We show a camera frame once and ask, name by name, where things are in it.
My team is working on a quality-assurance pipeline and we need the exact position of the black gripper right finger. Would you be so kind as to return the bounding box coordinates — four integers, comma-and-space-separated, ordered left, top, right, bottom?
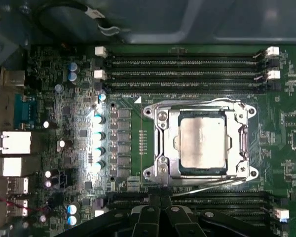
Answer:
160, 187, 269, 237

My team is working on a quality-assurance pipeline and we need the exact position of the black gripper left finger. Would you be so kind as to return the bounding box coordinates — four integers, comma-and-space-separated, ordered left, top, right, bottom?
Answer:
55, 187, 161, 237

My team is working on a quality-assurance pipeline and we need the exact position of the silver CPU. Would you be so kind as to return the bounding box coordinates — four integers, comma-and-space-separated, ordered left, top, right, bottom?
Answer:
179, 110, 228, 173

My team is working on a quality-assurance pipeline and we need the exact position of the CPU socket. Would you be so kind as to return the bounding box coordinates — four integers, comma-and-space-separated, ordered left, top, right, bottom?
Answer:
142, 97, 259, 186

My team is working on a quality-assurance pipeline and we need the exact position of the green motherboard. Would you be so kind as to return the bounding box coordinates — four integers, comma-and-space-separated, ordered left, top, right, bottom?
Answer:
24, 43, 296, 237

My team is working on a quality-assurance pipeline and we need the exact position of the silver USB port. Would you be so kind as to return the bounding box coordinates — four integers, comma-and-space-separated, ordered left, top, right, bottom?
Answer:
6, 198, 30, 217
6, 177, 30, 195

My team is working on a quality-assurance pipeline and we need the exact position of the silver metal port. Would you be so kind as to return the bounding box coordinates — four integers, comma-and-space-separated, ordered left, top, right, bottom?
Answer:
0, 157, 24, 177

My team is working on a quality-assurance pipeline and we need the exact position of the silver network port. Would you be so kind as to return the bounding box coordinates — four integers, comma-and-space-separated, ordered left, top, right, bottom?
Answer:
0, 130, 32, 156

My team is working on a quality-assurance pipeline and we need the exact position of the blue serial port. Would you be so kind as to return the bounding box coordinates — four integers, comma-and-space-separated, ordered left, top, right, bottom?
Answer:
13, 95, 37, 129

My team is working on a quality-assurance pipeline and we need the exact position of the grey metal port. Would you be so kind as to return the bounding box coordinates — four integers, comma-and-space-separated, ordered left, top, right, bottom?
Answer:
0, 70, 26, 87

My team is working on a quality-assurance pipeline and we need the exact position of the black PC case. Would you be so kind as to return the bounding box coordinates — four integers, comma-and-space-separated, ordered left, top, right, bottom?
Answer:
0, 0, 296, 237

